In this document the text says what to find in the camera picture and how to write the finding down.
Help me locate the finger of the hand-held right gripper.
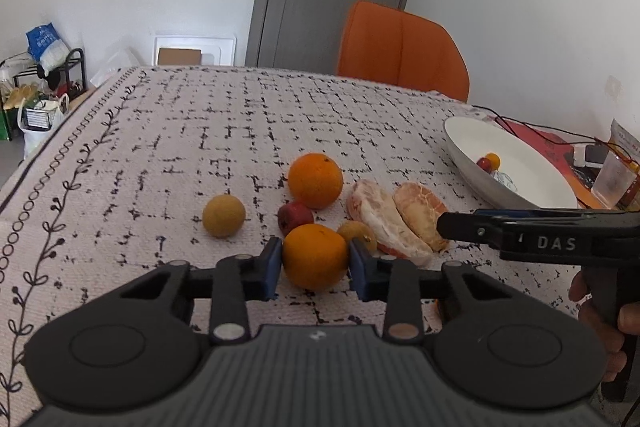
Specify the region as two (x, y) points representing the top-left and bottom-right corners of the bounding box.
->
(436, 208), (506, 253)

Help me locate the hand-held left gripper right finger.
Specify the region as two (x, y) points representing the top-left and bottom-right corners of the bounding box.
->
(348, 238), (501, 343)

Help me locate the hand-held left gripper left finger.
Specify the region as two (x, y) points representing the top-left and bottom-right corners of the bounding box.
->
(117, 237), (283, 345)

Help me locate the small yellow-orange fruit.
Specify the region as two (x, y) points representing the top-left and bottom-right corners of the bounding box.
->
(336, 220), (378, 253)

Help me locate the large orange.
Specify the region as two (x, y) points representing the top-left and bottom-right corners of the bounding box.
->
(288, 153), (344, 209)
(282, 223), (350, 292)

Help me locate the peeled pomelo segment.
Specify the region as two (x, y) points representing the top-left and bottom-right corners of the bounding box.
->
(392, 182), (451, 253)
(346, 180), (433, 269)

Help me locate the small red fruit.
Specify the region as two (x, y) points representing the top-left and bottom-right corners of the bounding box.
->
(277, 201), (315, 238)

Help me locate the yellow-brown round fruit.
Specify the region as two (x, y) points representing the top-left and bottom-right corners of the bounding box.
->
(202, 195), (247, 239)

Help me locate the white plate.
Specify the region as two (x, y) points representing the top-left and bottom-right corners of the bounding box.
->
(444, 117), (579, 210)

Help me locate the person's right hand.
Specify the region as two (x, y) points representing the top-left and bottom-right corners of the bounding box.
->
(569, 271), (640, 383)

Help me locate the clear plastic cup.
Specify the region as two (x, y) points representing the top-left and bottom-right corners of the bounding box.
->
(591, 152), (638, 208)

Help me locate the white charger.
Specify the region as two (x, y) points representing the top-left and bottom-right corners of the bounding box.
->
(572, 144), (608, 168)

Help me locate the red and orange mat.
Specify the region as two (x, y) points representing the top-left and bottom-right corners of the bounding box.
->
(492, 119), (621, 210)

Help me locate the white black-patterned tablecloth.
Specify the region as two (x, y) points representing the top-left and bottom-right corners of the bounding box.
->
(0, 66), (640, 427)

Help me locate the orange chair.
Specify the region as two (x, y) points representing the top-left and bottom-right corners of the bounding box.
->
(336, 0), (471, 102)

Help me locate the brown cardboard piece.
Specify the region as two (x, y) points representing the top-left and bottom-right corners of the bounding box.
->
(158, 48), (202, 66)

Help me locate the clear plastic bag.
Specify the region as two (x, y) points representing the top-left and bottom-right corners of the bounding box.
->
(90, 49), (151, 92)

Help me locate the white shopping bag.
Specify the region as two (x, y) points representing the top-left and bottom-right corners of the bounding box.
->
(17, 94), (68, 160)

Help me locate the black metal rack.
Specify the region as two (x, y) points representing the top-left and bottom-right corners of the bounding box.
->
(0, 48), (86, 108)

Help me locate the blue and white bag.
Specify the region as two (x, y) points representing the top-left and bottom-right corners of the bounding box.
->
(26, 23), (68, 75)

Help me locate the black cable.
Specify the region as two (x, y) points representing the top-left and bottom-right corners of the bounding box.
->
(472, 104), (640, 150)

